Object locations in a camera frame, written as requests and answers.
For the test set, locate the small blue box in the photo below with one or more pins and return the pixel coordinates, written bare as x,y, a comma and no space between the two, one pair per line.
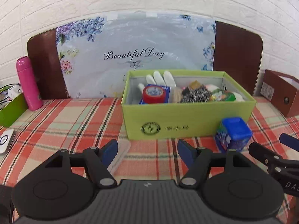
233,133

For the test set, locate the small white box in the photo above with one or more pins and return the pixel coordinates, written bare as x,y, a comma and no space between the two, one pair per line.
15,91

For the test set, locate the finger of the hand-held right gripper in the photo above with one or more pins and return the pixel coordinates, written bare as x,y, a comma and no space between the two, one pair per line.
261,154
290,141

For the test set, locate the green storage box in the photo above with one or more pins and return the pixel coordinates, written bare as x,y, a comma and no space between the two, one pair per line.
11,112

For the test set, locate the steel wool scrubber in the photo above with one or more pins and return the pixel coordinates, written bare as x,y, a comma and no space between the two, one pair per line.
196,95

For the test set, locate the flat white device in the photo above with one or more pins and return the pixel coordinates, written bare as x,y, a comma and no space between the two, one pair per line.
5,142

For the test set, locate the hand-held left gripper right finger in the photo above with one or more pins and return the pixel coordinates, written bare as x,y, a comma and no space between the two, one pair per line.
185,152

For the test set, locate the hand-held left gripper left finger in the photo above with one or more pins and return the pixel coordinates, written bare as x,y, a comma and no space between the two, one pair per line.
109,152

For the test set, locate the gold box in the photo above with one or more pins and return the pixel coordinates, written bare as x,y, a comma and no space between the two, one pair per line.
195,85

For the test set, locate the pink thermos bottle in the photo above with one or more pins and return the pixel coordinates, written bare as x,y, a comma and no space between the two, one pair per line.
28,86

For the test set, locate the white work glove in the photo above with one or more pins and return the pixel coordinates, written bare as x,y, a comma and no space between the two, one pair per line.
158,78
238,97

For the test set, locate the plaid tablecloth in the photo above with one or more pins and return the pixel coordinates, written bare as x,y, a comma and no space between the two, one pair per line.
70,121

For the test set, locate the shiny green box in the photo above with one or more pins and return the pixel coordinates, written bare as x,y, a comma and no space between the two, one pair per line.
222,96

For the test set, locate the red tape roll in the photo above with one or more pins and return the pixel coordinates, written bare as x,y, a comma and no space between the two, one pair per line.
149,98

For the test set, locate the clear bag of toothpicks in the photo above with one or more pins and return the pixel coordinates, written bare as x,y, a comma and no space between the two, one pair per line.
177,95

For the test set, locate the brown cardboard box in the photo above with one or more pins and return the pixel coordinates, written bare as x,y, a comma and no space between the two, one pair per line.
275,93

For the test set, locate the floral plastic bag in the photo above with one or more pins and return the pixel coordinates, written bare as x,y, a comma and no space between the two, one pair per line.
140,39

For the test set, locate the lime green cardboard box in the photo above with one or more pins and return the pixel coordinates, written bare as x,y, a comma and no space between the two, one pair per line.
186,116

